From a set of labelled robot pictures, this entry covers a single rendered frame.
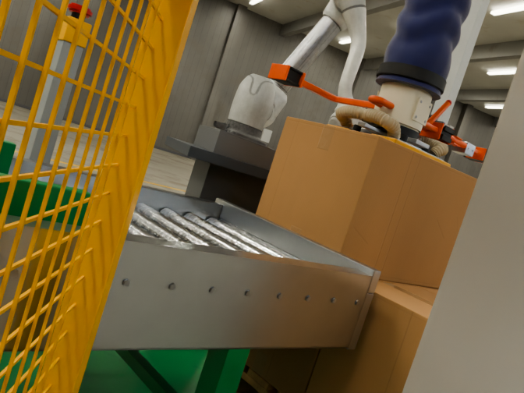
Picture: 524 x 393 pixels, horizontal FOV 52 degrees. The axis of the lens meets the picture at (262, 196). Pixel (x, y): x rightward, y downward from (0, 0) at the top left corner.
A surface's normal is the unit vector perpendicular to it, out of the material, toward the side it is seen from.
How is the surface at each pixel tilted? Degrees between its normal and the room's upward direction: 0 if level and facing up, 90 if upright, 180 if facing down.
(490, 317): 90
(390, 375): 90
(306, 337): 90
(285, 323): 90
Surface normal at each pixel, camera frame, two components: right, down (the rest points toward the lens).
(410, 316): -0.72, -0.18
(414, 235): 0.60, 0.25
